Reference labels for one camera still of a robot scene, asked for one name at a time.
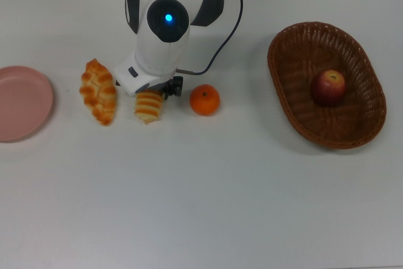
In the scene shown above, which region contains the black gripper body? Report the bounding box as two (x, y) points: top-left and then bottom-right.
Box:
(147, 78), (173, 92)

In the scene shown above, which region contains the striped toy bread roll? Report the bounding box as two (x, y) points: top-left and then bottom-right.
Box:
(134, 89), (164, 125)

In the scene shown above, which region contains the toy orange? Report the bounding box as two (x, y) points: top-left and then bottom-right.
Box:
(189, 84), (221, 117)

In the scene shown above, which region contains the braided toy bread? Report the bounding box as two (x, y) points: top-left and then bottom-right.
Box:
(79, 58), (118, 127)

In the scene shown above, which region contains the red toy apple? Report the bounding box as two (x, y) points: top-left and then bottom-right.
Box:
(310, 69), (346, 108)

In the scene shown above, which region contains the pink plate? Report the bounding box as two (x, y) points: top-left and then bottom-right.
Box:
(0, 66), (54, 143)

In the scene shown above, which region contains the brown woven basket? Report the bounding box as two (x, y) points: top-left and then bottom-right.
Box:
(267, 21), (387, 150)

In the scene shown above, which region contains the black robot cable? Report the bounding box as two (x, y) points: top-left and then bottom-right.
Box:
(176, 0), (244, 76)

